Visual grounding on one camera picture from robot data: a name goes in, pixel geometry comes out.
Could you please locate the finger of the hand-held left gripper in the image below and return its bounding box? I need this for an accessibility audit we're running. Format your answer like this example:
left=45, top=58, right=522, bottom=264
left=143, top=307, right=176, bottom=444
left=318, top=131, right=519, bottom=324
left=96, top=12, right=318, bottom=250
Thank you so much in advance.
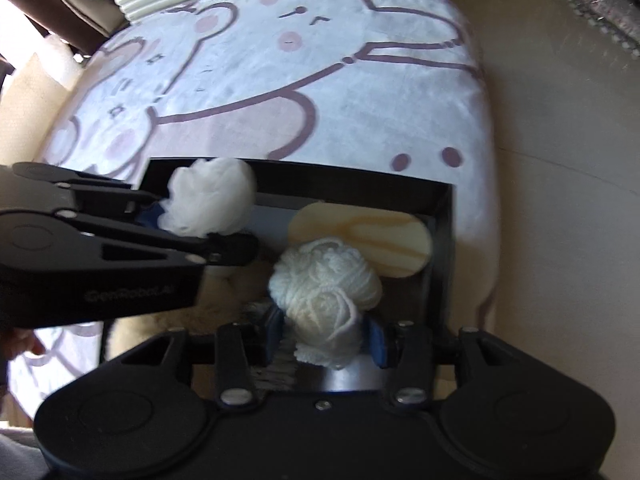
left=12, top=161, right=168, bottom=226
left=75, top=214, right=259, bottom=267

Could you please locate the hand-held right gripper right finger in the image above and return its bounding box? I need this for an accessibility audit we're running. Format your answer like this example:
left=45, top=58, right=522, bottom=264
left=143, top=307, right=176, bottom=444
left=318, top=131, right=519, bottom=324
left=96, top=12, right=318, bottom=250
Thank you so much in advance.
left=365, top=317, right=526, bottom=407

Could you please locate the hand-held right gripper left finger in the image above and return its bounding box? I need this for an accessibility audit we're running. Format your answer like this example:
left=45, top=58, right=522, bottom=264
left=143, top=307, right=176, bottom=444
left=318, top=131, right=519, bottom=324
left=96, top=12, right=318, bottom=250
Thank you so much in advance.
left=121, top=307, right=286, bottom=407

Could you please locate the grey white twisted rope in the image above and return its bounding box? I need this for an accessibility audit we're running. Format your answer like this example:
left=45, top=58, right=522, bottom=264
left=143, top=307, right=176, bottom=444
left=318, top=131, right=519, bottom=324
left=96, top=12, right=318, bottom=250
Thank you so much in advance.
left=239, top=297, right=301, bottom=391

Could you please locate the beige plush toy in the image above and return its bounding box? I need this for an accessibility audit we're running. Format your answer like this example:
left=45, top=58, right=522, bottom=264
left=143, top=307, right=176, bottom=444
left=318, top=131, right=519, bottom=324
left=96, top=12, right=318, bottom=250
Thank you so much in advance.
left=102, top=259, right=276, bottom=401

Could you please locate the white yarn ball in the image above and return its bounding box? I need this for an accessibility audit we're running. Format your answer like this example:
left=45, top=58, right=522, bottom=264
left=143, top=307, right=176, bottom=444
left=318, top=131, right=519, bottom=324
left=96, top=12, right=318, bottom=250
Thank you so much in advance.
left=268, top=239, right=383, bottom=371

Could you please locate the oval wooden block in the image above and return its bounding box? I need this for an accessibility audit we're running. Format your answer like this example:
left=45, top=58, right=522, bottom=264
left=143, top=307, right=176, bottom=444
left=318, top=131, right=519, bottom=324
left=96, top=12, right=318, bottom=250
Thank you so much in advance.
left=287, top=202, right=433, bottom=278

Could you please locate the black box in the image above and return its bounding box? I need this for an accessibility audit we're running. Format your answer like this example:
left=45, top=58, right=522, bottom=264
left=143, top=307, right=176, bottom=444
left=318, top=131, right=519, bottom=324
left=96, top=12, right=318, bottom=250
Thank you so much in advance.
left=132, top=156, right=455, bottom=396

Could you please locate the person's left hand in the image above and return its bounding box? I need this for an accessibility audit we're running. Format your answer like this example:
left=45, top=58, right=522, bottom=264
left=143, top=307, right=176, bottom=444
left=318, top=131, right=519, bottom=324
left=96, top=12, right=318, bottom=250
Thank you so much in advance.
left=0, top=329, right=46, bottom=396

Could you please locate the tan cardboard sheet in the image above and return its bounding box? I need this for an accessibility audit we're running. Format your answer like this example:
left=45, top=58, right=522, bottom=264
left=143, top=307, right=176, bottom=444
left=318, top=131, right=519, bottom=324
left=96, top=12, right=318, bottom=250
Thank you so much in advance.
left=0, top=55, right=76, bottom=161

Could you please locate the white bubble wrap roll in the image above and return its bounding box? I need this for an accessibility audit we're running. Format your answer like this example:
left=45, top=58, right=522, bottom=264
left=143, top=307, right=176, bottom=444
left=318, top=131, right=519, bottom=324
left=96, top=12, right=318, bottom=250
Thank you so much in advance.
left=42, top=35, right=88, bottom=81

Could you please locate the brown curtain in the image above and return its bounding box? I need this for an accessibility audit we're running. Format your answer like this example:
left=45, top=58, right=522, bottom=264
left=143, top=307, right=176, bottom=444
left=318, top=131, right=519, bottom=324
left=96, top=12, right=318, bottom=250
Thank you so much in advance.
left=0, top=0, right=126, bottom=56

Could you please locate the bear printed blanket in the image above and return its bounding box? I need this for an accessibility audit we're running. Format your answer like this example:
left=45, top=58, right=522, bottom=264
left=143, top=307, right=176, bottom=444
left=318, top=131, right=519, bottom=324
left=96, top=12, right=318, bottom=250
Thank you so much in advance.
left=7, top=0, right=503, bottom=411

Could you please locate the pack of water bottles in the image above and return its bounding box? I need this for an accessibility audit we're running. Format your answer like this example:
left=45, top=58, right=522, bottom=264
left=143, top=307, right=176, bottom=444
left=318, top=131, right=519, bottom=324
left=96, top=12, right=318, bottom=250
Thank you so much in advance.
left=565, top=0, right=640, bottom=56

